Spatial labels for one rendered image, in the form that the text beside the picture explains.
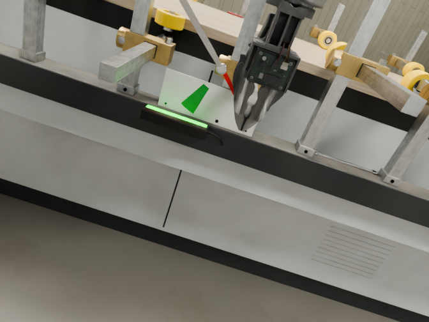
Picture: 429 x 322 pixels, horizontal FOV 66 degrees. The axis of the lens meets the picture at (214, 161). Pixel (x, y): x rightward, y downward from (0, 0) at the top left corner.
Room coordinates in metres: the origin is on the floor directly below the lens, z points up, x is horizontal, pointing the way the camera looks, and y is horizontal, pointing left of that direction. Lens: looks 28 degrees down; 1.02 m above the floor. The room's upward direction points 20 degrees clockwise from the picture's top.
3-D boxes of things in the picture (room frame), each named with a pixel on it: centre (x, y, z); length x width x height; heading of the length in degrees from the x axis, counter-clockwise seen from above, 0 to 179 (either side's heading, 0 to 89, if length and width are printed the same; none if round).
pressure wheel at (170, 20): (0.95, 0.25, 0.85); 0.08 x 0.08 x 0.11
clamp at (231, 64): (0.84, 0.01, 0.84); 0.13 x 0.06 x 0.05; 93
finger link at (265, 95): (0.52, -0.04, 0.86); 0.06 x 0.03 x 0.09; 3
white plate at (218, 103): (0.81, 0.06, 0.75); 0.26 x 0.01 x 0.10; 93
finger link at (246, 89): (0.52, -0.01, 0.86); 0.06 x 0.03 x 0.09; 3
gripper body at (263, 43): (0.52, -0.03, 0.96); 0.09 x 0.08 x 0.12; 3
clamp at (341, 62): (0.85, -0.24, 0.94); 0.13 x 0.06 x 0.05; 93
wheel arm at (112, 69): (0.75, 0.24, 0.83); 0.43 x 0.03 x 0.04; 3
